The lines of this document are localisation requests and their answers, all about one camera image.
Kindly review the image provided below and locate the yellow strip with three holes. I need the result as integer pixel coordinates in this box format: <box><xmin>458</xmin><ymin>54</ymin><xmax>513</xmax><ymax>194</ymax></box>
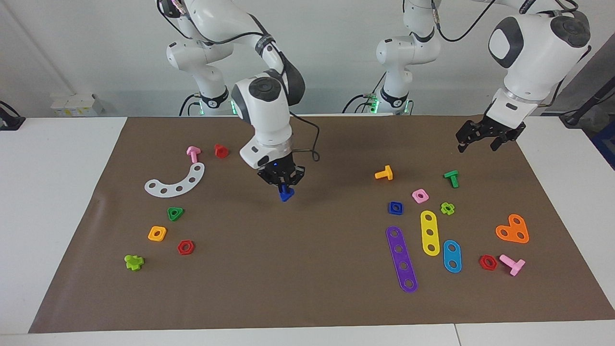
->
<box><xmin>420</xmin><ymin>210</ymin><xmax>441</xmax><ymax>257</ymax></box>

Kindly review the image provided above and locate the blue strip with two holes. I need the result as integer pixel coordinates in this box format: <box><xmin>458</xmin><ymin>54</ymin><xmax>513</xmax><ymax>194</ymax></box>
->
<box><xmin>443</xmin><ymin>239</ymin><xmax>463</xmax><ymax>274</ymax></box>

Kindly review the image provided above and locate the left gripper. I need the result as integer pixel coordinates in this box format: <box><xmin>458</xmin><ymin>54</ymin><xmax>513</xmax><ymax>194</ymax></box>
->
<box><xmin>455</xmin><ymin>113</ymin><xmax>527</xmax><ymax>154</ymax></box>

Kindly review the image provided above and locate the white box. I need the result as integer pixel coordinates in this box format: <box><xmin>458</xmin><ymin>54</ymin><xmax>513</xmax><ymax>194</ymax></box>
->
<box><xmin>50</xmin><ymin>93</ymin><xmax>104</xmax><ymax>117</ymax></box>

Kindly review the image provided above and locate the orange heart-shaped plate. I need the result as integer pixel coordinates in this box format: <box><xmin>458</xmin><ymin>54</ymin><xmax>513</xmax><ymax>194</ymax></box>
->
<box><xmin>495</xmin><ymin>214</ymin><xmax>530</xmax><ymax>244</ymax></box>

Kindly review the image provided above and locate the white curved strip with holes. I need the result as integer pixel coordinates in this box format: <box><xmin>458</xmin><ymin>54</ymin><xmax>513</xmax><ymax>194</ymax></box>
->
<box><xmin>144</xmin><ymin>162</ymin><xmax>206</xmax><ymax>198</ymax></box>

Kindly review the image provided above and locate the purple strip with four holes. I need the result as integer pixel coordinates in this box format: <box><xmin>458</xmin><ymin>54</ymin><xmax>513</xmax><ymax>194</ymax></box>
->
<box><xmin>385</xmin><ymin>225</ymin><xmax>419</xmax><ymax>293</ymax></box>

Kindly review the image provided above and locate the black cable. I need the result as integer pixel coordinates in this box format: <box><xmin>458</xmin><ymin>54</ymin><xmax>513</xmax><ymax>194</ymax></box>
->
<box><xmin>179</xmin><ymin>93</ymin><xmax>201</xmax><ymax>117</ymax></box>
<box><xmin>287</xmin><ymin>111</ymin><xmax>321</xmax><ymax>162</ymax></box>
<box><xmin>342</xmin><ymin>92</ymin><xmax>381</xmax><ymax>114</ymax></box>
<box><xmin>431</xmin><ymin>0</ymin><xmax>503</xmax><ymax>43</ymax></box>
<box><xmin>537</xmin><ymin>44</ymin><xmax>592</xmax><ymax>107</ymax></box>

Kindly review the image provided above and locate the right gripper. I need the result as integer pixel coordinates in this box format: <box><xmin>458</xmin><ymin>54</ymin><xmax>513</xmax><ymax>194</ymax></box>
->
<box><xmin>257</xmin><ymin>153</ymin><xmax>307</xmax><ymax>192</ymax></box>

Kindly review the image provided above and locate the black stand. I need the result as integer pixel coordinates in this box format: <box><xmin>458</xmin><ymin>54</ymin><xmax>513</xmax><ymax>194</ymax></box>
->
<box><xmin>0</xmin><ymin>100</ymin><xmax>26</xmax><ymax>132</ymax></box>
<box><xmin>560</xmin><ymin>78</ymin><xmax>615</xmax><ymax>128</ymax></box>

